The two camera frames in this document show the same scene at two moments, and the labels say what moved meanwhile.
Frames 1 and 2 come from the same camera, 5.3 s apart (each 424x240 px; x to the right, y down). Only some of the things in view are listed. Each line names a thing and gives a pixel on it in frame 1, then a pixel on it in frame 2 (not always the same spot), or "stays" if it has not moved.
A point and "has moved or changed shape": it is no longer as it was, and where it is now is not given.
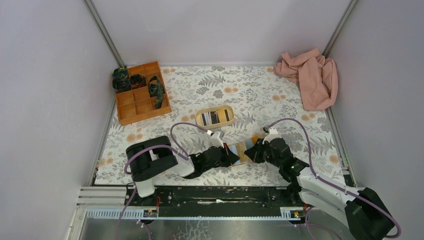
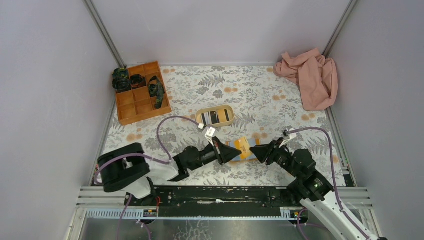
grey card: x=206 y=118 stays
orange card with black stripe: x=223 y=115 stays
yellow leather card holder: x=239 y=148 has moved or changed shape
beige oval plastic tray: x=213 y=117 stays
